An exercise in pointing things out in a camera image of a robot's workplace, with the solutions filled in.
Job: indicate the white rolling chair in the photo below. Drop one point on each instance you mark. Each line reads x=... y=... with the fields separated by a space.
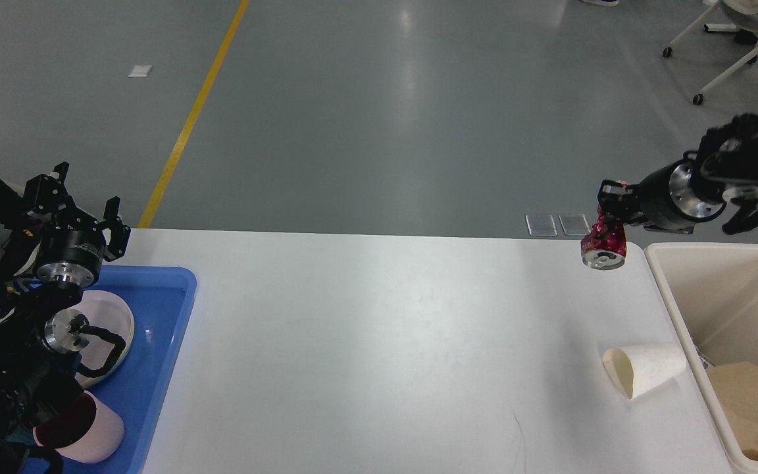
x=739 y=18

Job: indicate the right floor outlet cover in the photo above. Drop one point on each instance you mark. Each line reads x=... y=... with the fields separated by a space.
x=574 y=224

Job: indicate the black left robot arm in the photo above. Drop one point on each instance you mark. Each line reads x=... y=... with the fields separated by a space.
x=45 y=343

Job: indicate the pink plate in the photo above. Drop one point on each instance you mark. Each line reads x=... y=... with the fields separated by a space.
x=94 y=303

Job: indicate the pink mug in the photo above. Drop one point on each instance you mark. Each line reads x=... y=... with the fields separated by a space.
x=87 y=432

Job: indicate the left floor outlet cover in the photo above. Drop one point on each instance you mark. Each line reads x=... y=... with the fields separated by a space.
x=541 y=225

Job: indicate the white paper cup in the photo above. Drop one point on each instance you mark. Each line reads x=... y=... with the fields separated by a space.
x=636 y=369

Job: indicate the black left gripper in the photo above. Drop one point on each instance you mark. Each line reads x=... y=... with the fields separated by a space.
x=67 y=254

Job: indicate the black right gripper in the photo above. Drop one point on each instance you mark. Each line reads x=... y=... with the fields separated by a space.
x=666 y=201

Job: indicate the floor outlet cover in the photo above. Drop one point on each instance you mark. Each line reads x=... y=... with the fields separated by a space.
x=574 y=224
x=541 y=225

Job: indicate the crushed red can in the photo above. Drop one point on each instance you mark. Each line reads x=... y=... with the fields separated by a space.
x=604 y=247

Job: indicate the blue plastic tray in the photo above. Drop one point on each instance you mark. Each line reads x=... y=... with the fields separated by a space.
x=161 y=299

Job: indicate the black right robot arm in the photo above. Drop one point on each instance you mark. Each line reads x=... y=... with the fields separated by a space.
x=727 y=156

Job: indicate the yellow plate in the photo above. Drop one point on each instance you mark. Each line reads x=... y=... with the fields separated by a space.
x=122 y=323

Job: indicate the beige plastic bin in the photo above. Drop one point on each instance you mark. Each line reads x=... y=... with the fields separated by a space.
x=711 y=293

